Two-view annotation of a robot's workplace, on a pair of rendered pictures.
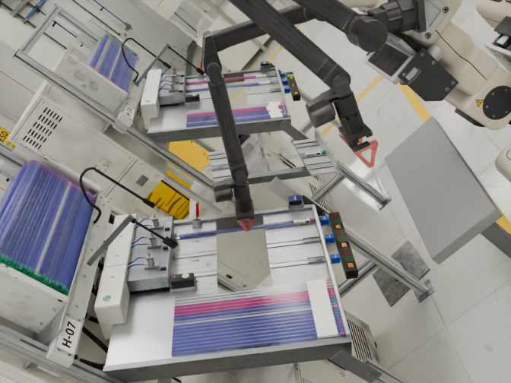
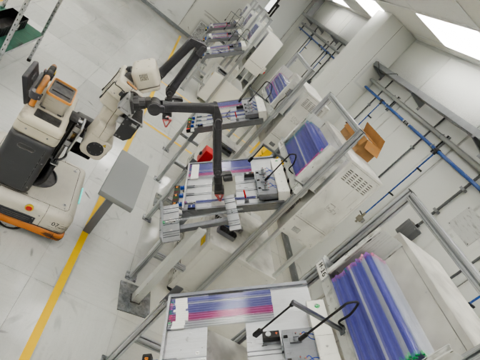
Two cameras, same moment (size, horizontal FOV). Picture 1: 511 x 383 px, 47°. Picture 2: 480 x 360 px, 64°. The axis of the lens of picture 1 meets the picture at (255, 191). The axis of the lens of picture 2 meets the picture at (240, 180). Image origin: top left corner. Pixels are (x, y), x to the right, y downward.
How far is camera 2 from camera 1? 4.01 m
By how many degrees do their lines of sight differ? 116
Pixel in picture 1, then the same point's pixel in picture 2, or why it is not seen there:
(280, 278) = (208, 181)
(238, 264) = not seen: outside the picture
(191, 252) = (248, 190)
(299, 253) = (197, 190)
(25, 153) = (331, 152)
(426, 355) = not seen: hidden behind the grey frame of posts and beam
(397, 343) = not seen: hidden behind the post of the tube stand
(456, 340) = (134, 247)
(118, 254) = (278, 173)
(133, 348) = (264, 161)
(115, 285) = (274, 164)
